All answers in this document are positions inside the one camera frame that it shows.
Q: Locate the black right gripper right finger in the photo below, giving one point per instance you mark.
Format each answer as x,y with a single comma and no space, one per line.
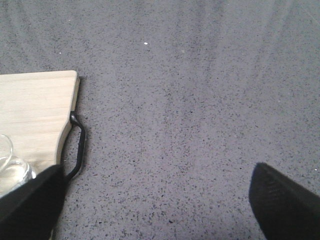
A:
284,209

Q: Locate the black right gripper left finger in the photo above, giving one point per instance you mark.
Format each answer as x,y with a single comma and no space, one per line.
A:
31,211

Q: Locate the clear glass beaker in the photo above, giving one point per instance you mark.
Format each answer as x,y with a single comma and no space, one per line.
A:
14,171

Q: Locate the light wooden cutting board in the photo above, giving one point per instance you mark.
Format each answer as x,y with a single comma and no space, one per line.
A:
35,114

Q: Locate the black cutting board handle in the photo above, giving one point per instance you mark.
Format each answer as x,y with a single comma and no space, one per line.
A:
81,146

